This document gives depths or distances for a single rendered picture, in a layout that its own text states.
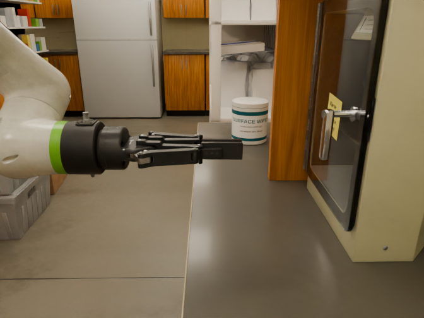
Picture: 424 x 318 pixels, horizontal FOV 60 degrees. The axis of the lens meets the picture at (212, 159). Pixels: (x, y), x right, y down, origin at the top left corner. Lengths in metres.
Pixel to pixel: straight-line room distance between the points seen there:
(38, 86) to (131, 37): 4.84
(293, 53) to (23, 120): 0.61
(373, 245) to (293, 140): 0.38
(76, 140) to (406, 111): 0.52
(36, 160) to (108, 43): 5.00
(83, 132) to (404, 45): 0.50
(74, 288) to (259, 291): 1.69
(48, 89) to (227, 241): 0.44
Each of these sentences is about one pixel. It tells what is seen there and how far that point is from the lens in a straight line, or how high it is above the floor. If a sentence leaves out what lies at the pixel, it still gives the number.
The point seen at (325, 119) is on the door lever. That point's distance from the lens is 0.64.
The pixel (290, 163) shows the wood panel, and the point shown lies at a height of 0.99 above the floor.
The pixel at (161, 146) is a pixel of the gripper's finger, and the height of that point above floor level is 1.15.
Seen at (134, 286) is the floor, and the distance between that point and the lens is 2.16.
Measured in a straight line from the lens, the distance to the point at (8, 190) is 2.63.
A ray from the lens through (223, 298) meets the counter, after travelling 0.61.
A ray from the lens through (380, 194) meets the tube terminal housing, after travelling 0.67.
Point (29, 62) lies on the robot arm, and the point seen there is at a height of 1.28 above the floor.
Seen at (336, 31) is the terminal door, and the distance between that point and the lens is 0.78.
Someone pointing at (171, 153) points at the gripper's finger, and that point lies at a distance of 0.59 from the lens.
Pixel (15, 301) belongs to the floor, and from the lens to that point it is 2.27.
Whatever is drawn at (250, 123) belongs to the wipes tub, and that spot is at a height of 1.02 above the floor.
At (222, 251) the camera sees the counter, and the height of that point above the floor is 0.94.
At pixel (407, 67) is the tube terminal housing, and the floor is 1.28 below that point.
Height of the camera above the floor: 1.34
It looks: 20 degrees down
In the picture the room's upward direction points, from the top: straight up
